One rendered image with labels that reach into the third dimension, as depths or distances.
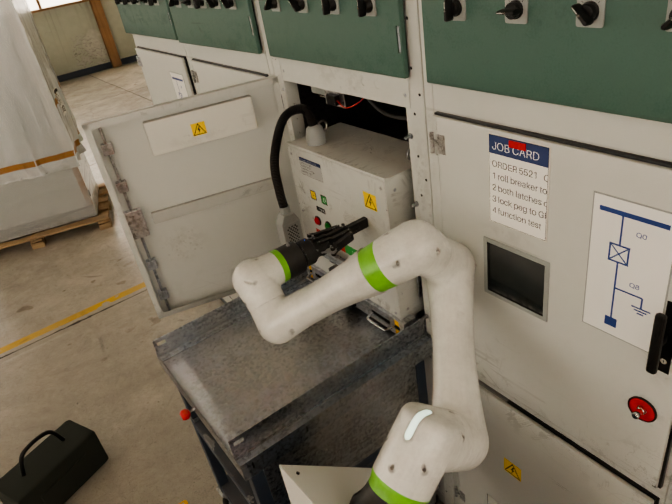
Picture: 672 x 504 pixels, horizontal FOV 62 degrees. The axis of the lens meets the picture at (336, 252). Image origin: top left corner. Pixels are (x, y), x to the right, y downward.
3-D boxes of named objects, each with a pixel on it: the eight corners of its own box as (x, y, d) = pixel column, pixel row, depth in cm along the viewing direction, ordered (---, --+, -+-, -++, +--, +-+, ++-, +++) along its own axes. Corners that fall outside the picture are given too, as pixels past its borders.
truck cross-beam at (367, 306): (405, 340, 172) (403, 324, 169) (307, 274, 212) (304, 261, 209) (417, 332, 174) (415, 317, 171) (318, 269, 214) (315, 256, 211)
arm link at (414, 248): (461, 265, 126) (444, 220, 131) (434, 250, 116) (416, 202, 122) (394, 299, 134) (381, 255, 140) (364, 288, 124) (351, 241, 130)
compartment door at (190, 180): (157, 310, 212) (81, 120, 174) (313, 257, 226) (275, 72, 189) (159, 319, 206) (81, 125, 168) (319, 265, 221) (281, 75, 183)
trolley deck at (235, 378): (245, 481, 146) (240, 466, 143) (160, 365, 192) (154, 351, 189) (433, 353, 176) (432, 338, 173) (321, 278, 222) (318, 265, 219)
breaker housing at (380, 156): (402, 323, 172) (385, 179, 147) (311, 265, 208) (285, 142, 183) (511, 254, 194) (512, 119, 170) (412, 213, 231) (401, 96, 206)
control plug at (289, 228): (290, 263, 194) (280, 219, 185) (283, 258, 197) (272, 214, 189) (309, 254, 197) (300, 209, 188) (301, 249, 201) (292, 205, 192)
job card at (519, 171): (545, 242, 117) (549, 147, 106) (488, 221, 128) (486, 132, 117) (546, 241, 117) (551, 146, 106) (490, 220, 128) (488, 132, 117)
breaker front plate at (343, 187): (398, 324, 172) (380, 182, 147) (310, 267, 207) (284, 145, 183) (401, 322, 172) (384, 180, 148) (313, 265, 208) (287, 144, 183)
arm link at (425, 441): (441, 511, 116) (482, 429, 116) (402, 518, 105) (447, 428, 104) (395, 473, 125) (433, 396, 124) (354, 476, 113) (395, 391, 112)
